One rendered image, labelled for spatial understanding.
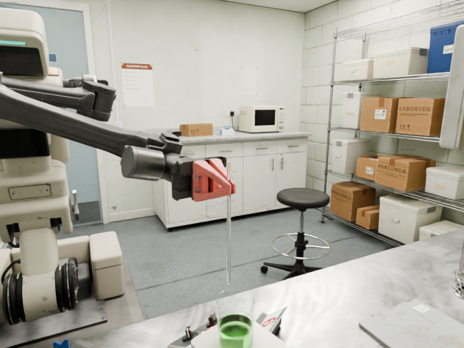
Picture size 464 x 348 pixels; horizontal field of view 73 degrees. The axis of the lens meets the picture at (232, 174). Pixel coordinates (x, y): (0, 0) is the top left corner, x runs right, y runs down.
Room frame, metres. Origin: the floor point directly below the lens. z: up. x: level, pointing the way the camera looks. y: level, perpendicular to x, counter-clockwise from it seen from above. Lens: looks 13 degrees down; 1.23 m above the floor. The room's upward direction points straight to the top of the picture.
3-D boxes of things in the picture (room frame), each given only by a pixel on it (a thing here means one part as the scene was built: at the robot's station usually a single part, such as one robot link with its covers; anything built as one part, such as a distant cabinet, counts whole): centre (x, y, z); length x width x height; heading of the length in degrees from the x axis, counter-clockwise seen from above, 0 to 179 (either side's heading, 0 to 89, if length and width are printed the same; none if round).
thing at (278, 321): (0.58, -0.07, 0.77); 0.09 x 0.06 x 0.04; 149
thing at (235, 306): (0.45, -0.01, 0.88); 0.07 x 0.06 x 0.08; 136
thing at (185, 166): (0.48, 0.03, 1.10); 0.09 x 0.07 x 0.07; 37
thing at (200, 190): (0.49, 0.02, 1.10); 0.09 x 0.07 x 0.07; 37
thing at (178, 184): (0.54, 0.07, 1.10); 0.10 x 0.07 x 0.07; 127
